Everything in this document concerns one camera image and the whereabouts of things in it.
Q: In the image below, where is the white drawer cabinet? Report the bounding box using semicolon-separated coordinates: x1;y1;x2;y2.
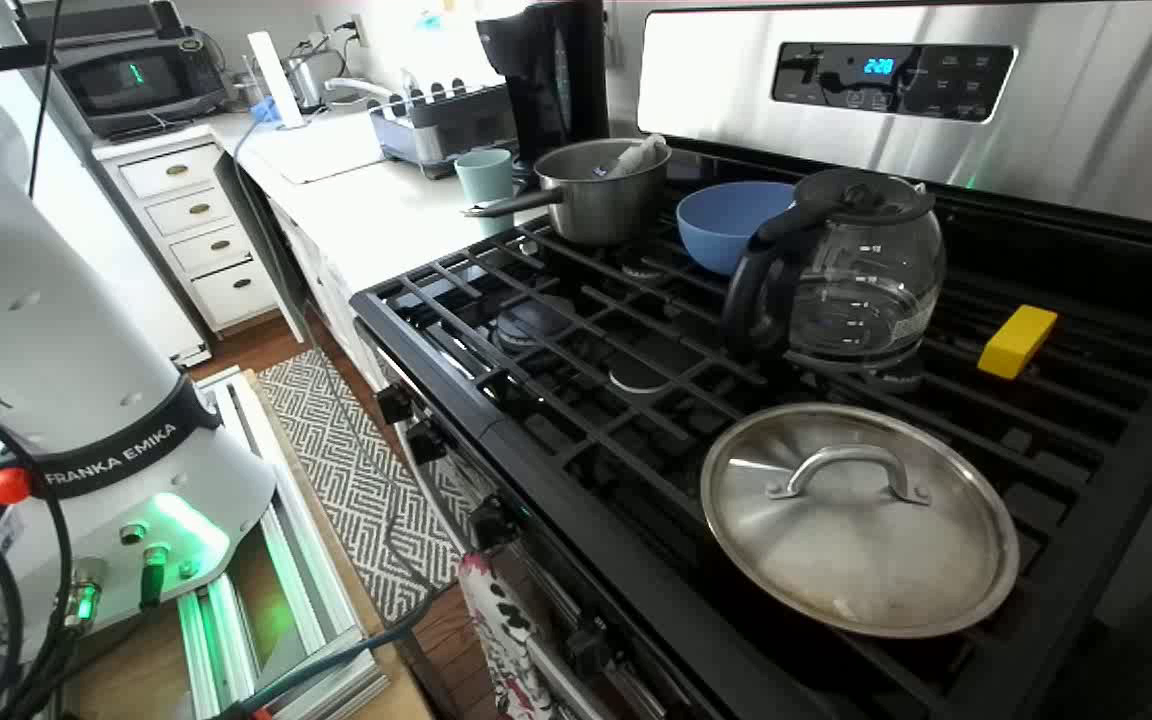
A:
97;128;277;332

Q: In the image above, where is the patterned dish towel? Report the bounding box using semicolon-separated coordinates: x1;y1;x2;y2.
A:
456;554;557;720

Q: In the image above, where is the light blue plastic cup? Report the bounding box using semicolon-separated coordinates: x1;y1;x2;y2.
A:
451;150;518;204

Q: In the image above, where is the steel saucepan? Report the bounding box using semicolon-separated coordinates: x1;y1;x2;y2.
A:
472;137;672;247

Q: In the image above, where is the steel pot lid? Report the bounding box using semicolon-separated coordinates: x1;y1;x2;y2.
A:
702;403;1020;640

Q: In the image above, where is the blue bowl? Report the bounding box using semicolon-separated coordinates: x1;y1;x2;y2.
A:
676;182;795;275

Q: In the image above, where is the glass coffee carafe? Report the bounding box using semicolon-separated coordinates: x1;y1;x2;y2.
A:
725;169;950;367

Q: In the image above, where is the black microwave oven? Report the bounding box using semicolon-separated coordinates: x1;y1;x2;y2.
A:
55;31;228;141

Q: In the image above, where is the patterned grey floor rug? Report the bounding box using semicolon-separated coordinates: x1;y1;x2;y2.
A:
258;353;456;622

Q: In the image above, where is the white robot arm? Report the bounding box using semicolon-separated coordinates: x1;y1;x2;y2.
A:
0;110;272;658

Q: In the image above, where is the stainless steel gas stove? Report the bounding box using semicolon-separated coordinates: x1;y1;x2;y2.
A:
357;0;1152;720

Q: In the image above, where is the yellow block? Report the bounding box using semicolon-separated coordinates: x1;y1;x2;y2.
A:
976;305;1056;380

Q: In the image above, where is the black coffee maker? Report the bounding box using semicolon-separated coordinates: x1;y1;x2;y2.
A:
476;0;610;165

